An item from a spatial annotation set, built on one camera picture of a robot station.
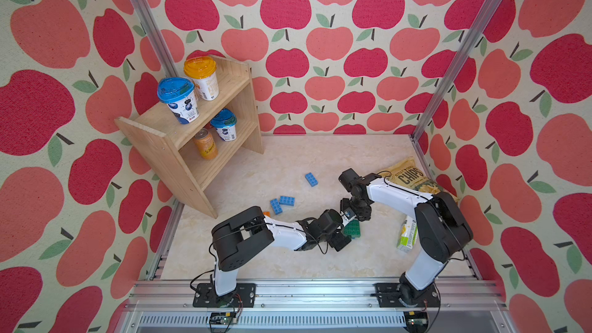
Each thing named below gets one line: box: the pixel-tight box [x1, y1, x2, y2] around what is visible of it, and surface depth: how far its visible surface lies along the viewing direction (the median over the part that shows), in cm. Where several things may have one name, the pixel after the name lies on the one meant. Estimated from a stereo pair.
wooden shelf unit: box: [114, 55, 265, 219], surface depth 80 cm
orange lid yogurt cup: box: [183, 56, 220, 101], surface depth 69 cm
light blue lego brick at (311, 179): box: [304, 171, 319, 188], surface depth 104 cm
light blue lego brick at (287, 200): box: [279, 195, 296, 207], surface depth 97 cm
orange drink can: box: [194, 127, 219, 160], surface depth 80 cm
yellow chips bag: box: [376, 157, 443, 197], surface depth 97 cm
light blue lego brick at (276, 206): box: [269, 198, 283, 216], surface depth 95 cm
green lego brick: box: [343, 218, 362, 239], surface depth 86 cm
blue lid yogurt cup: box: [157, 77, 200, 125], surface depth 62 cm
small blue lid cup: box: [209, 107, 238, 142], surface depth 86 cm
